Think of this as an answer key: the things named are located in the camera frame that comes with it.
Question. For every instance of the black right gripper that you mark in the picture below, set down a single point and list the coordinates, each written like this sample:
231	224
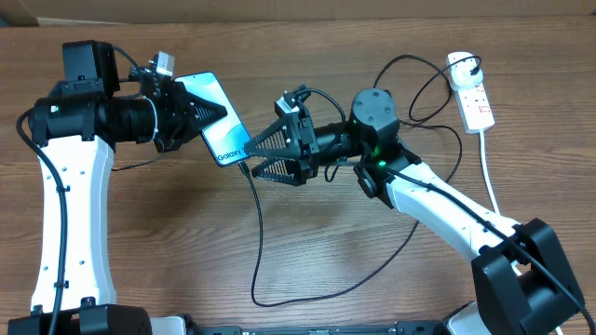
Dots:
299	130

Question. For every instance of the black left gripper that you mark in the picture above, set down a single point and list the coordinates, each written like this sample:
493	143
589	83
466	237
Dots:
184	124

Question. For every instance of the Samsung Galaxy smartphone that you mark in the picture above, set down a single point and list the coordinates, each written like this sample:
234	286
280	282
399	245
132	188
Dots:
226	138

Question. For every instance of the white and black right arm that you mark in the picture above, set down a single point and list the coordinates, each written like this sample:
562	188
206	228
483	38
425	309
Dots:
523	281

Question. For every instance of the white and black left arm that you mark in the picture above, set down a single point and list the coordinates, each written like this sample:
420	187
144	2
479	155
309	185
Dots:
74	131

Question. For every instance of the white charger plug adapter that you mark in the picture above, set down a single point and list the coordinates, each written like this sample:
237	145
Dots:
464	69

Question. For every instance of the white power strip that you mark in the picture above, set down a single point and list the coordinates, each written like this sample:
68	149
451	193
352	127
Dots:
475	109

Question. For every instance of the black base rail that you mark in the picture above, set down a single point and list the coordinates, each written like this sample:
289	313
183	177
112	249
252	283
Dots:
326	330

